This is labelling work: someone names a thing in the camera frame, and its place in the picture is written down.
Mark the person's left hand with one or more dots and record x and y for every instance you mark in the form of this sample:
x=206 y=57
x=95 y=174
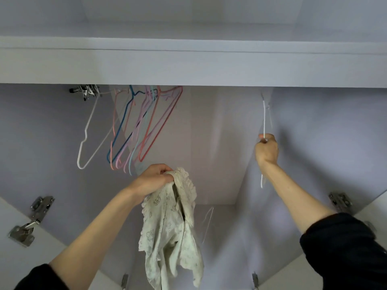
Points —
x=151 y=181

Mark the person's right hand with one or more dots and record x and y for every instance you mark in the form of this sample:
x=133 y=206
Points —
x=267 y=151

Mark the grey wooden wardrobe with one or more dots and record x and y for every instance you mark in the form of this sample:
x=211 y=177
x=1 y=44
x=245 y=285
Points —
x=211 y=148

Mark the beige printed shirt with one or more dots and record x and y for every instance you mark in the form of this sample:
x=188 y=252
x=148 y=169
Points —
x=163 y=238

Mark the grey wardrobe shelf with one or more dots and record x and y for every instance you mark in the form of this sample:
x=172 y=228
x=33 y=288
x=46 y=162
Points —
x=181 y=63

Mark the person's left forearm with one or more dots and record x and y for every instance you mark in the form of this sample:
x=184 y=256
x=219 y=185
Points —
x=90 y=250

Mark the person's right forearm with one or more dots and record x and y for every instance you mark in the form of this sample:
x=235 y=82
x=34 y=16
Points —
x=293 y=199

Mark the person's black right sleeve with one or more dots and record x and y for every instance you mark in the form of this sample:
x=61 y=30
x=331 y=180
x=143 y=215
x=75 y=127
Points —
x=344 y=256

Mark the person's black sleeve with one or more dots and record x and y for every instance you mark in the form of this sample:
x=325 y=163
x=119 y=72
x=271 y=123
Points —
x=344 y=256
x=39 y=279

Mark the person's black left sleeve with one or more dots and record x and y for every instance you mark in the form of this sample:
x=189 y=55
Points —
x=39 y=279

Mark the metal door hinge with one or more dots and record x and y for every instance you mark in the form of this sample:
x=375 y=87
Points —
x=124 y=282
x=27 y=229
x=255 y=281
x=340 y=202

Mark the metal clip hanger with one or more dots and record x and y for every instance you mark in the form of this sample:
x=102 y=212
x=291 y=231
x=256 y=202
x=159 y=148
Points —
x=88 y=90

